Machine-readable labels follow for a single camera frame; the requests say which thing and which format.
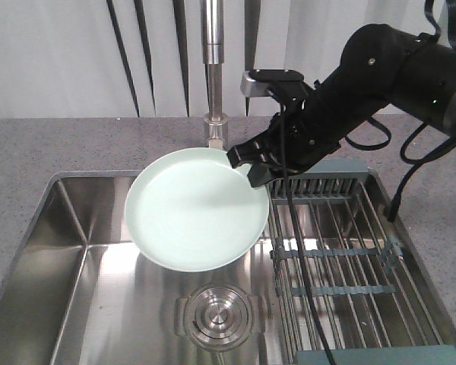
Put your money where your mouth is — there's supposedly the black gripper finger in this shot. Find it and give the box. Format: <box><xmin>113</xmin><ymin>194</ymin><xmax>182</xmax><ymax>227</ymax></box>
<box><xmin>247</xmin><ymin>164</ymin><xmax>280</xmax><ymax>189</ymax></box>
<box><xmin>226</xmin><ymin>137</ymin><xmax>267</xmax><ymax>169</ymax></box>

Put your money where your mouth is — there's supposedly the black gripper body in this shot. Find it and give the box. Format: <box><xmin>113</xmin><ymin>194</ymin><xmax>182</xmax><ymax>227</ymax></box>
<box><xmin>261</xmin><ymin>81</ymin><xmax>341</xmax><ymax>176</ymax></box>

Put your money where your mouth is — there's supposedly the pale green round plate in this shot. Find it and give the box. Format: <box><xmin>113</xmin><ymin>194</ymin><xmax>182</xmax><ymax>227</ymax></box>
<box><xmin>124</xmin><ymin>148</ymin><xmax>269</xmax><ymax>272</ymax></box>

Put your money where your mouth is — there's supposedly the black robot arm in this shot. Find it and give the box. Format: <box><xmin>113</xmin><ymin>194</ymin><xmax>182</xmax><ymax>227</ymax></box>
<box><xmin>227</xmin><ymin>24</ymin><xmax>456</xmax><ymax>187</ymax></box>

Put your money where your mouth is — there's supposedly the stainless steel faucet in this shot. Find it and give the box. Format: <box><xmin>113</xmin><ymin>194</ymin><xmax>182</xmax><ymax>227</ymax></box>
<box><xmin>200</xmin><ymin>0</ymin><xmax>228</xmax><ymax>150</ymax></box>

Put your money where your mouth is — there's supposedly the round steel sink drain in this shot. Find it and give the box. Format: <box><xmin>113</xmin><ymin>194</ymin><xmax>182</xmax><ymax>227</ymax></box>
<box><xmin>174</xmin><ymin>284</ymin><xmax>265</xmax><ymax>352</ymax></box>

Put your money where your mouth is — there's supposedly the stainless steel sink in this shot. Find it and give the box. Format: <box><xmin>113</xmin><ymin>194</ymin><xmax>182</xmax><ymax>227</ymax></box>
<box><xmin>0</xmin><ymin>170</ymin><xmax>456</xmax><ymax>365</ymax></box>

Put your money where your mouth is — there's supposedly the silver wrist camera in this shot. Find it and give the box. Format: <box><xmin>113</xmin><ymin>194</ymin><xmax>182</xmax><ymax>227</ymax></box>
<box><xmin>240</xmin><ymin>68</ymin><xmax>304</xmax><ymax>97</ymax></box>

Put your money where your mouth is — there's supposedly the teal wire dish rack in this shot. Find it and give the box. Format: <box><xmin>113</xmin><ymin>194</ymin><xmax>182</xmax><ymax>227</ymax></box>
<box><xmin>268</xmin><ymin>159</ymin><xmax>456</xmax><ymax>364</ymax></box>

